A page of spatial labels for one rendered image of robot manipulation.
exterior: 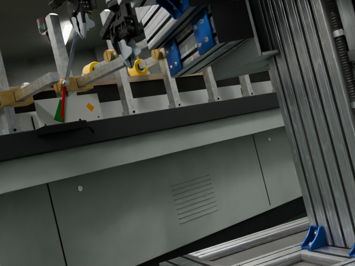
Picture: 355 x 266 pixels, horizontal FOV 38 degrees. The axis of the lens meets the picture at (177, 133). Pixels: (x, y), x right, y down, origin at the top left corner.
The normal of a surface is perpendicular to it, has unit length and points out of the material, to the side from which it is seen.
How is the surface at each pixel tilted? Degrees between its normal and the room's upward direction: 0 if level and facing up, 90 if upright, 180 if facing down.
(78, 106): 90
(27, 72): 90
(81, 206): 90
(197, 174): 90
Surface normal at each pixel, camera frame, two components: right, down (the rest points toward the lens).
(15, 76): 0.30, -0.11
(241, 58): -0.92, 0.22
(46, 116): 0.66, -0.19
